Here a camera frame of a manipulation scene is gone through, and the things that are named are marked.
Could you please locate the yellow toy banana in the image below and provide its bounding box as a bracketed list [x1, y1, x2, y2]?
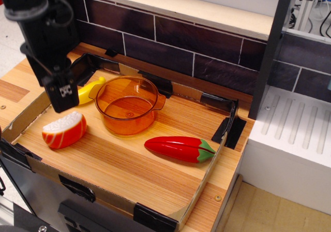
[78, 77, 106, 105]

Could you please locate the dark shelf with tile backsplash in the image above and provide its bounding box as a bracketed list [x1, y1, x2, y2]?
[44, 0, 295, 120]

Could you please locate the red toy chili pepper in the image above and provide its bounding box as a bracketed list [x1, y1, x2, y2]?
[144, 136, 216, 163]

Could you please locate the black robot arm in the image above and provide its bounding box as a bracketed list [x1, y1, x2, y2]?
[2, 0, 79, 113]

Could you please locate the aluminium frame with cables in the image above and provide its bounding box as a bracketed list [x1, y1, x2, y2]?
[283, 0, 330, 43]

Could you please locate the orange transparent plastic pot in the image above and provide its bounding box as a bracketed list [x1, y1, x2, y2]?
[89, 76, 166, 136]

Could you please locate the black oven handle panel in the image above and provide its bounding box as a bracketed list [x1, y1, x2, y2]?
[58, 201, 134, 231]

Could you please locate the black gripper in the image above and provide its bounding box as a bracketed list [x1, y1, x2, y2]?
[18, 0, 79, 113]

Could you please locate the salmon sushi toy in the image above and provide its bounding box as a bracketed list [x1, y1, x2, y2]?
[42, 111, 87, 149]

